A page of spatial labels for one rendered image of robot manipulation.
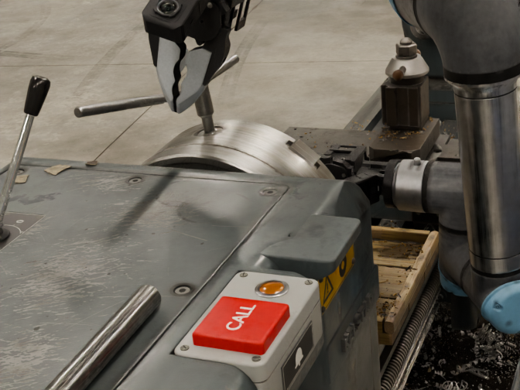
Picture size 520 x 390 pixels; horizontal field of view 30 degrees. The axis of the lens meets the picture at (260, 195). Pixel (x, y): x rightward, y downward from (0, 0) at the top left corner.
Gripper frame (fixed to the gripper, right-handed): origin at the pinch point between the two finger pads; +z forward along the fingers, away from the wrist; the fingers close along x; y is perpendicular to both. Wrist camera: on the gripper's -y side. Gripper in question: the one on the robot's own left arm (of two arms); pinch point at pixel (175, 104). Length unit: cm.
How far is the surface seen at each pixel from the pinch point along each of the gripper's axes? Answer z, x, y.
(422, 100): 20, -17, 73
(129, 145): 188, 138, 292
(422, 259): 34, -29, 45
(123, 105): 1.1, 4.9, -2.8
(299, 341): 0.4, -26.1, -29.1
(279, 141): 7.9, -8.6, 15.6
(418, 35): 26, -6, 121
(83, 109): -0.4, 6.3, -9.3
